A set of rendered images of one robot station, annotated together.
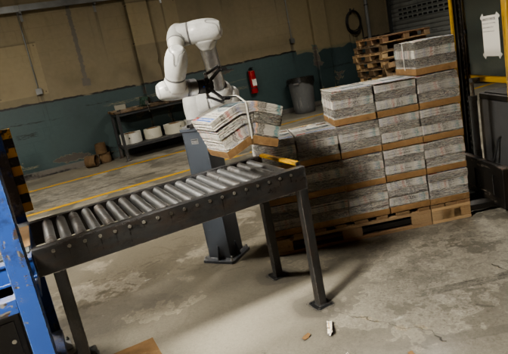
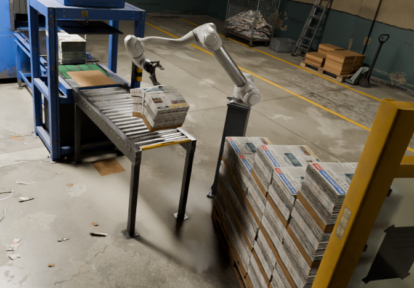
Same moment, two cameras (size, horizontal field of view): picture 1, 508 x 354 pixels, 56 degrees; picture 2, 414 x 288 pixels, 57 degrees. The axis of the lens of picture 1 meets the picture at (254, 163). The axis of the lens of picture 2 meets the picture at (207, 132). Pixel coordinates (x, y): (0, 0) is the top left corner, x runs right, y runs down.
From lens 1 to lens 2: 3.57 m
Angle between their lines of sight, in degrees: 70
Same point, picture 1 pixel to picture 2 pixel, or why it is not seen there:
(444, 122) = (294, 266)
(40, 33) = not seen: outside the picture
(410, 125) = (278, 234)
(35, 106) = not seen: outside the picture
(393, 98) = (277, 196)
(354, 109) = (260, 173)
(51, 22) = not seen: outside the picture
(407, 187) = (257, 276)
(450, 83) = (312, 239)
